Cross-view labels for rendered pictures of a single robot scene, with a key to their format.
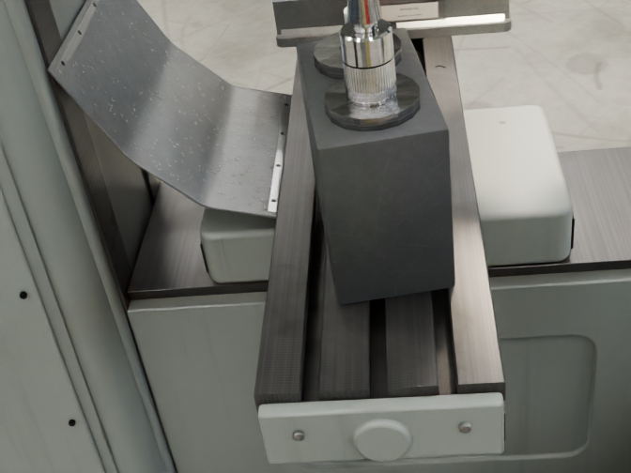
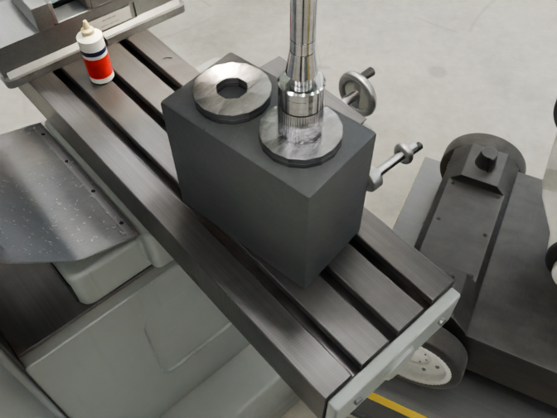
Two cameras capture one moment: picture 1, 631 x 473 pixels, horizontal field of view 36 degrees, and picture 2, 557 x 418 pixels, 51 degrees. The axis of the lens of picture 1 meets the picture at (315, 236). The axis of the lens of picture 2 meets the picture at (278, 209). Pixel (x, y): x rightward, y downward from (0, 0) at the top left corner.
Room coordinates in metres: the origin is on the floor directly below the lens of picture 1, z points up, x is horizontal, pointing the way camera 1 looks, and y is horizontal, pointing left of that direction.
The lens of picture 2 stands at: (0.51, 0.27, 1.59)
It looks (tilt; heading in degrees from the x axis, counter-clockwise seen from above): 53 degrees down; 312
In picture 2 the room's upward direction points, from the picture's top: 1 degrees counter-clockwise
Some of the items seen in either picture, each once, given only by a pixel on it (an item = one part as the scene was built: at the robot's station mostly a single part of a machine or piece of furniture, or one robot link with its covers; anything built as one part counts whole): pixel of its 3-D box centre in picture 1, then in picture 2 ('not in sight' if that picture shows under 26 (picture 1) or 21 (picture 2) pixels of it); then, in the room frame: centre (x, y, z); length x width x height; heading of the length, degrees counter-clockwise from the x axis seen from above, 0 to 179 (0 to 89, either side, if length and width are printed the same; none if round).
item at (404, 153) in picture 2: not in sight; (392, 162); (0.93, -0.61, 0.53); 0.22 x 0.06 x 0.06; 82
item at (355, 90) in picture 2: not in sight; (346, 100); (1.07, -0.60, 0.65); 0.16 x 0.12 x 0.12; 82
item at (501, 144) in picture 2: not in sight; (481, 169); (0.76, -0.76, 0.50); 0.20 x 0.05 x 0.20; 15
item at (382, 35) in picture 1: (365, 32); (301, 83); (0.79, -0.07, 1.21); 0.05 x 0.05 x 0.01
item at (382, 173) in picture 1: (373, 156); (268, 167); (0.84, -0.07, 1.05); 0.22 x 0.12 x 0.20; 1
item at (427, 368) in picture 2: not in sight; (414, 351); (0.63, -0.25, 0.50); 0.20 x 0.05 x 0.20; 15
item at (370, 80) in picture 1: (368, 65); (300, 107); (0.79, -0.07, 1.18); 0.05 x 0.05 x 0.06
